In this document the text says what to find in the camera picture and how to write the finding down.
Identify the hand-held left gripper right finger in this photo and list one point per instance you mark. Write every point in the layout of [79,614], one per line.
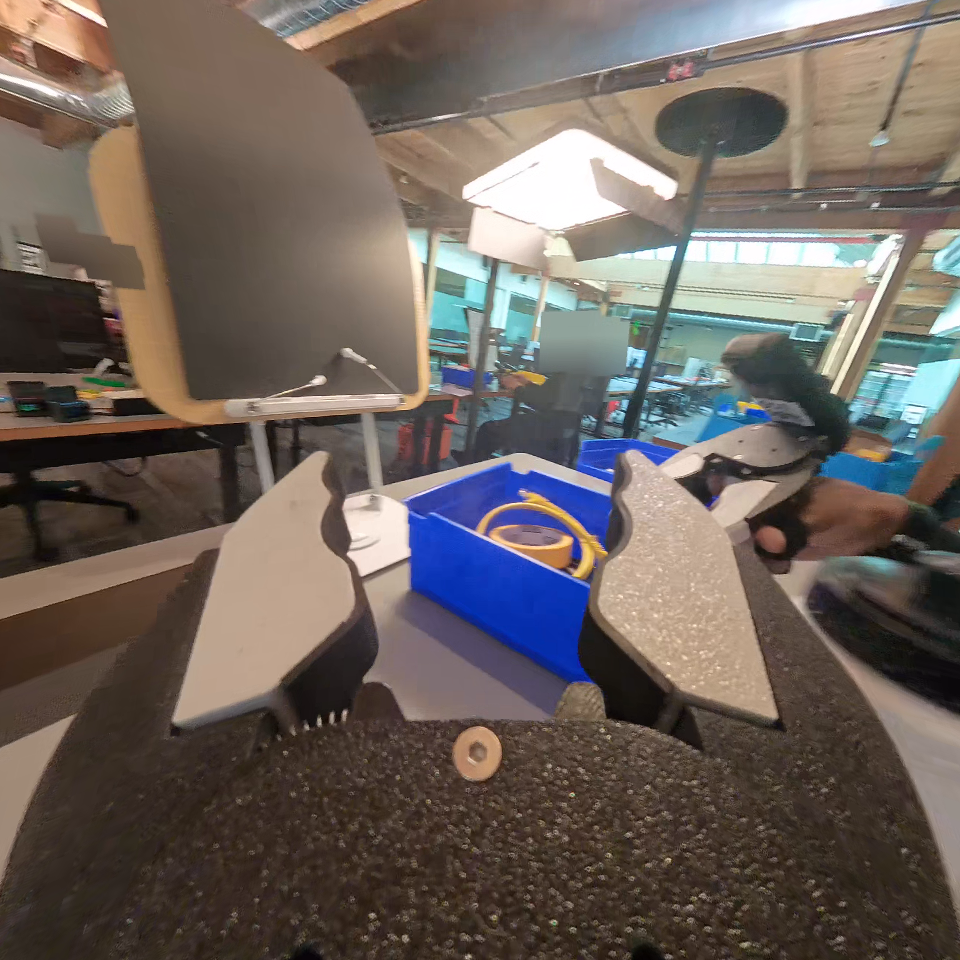
[675,600]

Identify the black wood-edged panel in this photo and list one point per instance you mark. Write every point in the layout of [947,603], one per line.
[262,225]

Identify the softbox light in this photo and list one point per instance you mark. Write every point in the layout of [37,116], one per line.
[555,180]

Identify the person's right hand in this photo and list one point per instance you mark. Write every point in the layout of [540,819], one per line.
[847,517]

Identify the wooden post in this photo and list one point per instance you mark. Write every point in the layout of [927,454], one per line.
[877,300]

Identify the yellow tape roll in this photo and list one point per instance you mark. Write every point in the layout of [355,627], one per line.
[525,562]

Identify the blue plastic bin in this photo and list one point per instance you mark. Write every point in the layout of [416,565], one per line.
[487,600]

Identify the black office chair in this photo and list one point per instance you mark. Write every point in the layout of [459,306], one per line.
[45,495]

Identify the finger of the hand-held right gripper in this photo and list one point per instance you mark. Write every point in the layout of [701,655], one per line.
[757,450]
[746,499]

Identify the silver spiral air duct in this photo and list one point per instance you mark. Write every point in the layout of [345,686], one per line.
[60,94]

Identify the white panel stand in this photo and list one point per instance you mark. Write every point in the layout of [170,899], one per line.
[315,405]

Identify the wooden desk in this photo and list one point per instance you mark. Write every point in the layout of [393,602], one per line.
[75,431]

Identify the black floor lamp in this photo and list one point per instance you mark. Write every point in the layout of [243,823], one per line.
[720,120]

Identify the black device with green display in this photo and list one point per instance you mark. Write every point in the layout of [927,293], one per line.
[60,409]

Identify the black monitor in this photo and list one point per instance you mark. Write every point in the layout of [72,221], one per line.
[52,322]

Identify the small blue bin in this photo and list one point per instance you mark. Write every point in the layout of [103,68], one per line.
[607,457]

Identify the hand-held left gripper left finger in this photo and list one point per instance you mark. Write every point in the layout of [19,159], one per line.
[262,600]

